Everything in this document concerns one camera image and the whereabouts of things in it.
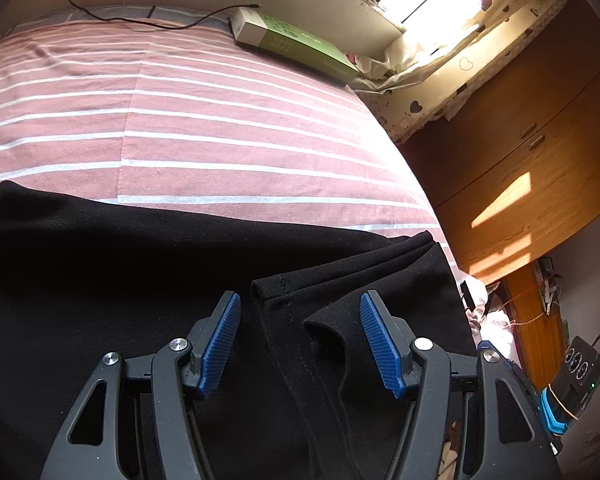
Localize pale pink cloth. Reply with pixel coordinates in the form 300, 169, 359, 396
455, 270, 522, 362

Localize pink striped bed sheet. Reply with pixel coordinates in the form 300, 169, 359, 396
0, 5, 486, 301

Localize long green white box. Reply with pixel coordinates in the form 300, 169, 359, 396
230, 7, 361, 86

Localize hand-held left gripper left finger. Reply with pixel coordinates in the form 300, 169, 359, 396
40, 290, 242, 480

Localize small wooden cabinet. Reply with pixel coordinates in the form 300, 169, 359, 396
500, 260, 575, 392

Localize black pants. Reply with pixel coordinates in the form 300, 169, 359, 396
0, 180, 481, 480

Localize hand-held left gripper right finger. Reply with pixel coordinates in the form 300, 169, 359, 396
360, 289, 563, 480

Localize heart print curtain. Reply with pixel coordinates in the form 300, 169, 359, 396
352, 0, 578, 143

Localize wooden wardrobe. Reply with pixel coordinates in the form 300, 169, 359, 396
400, 0, 600, 286

